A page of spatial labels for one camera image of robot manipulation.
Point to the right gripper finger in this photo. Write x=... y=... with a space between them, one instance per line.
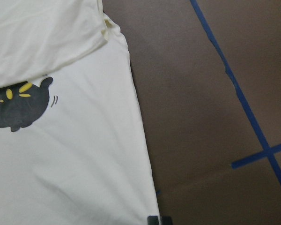
x=152 y=220

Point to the cream long-sleeve cat shirt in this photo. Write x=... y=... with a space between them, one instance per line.
x=72 y=144

